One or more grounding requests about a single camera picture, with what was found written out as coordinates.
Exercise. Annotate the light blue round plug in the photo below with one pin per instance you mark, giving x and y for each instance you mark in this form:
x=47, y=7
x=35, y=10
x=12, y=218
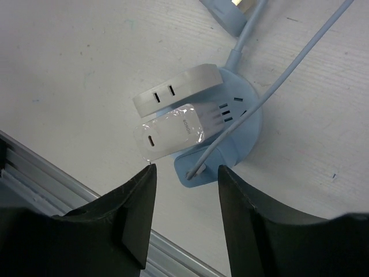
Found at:
x=231, y=15

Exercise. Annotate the round light blue socket hub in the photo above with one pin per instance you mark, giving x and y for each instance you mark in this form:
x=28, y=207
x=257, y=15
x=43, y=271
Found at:
x=235, y=96

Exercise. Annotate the white square multi-outlet adapter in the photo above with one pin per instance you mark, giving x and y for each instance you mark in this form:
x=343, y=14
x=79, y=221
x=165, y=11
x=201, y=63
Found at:
x=182, y=86

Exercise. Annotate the aluminium rail table edge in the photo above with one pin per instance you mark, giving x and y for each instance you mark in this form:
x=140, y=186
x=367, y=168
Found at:
x=28, y=180

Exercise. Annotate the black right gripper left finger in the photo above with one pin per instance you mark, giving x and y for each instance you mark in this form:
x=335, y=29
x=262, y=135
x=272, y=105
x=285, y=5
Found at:
x=106, y=237

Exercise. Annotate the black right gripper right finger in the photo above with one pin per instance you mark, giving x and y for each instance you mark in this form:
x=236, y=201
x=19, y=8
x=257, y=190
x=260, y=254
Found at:
x=265, y=237

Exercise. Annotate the white Honor USB charger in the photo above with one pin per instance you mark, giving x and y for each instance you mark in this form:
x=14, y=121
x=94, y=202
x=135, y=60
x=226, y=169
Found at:
x=184, y=127

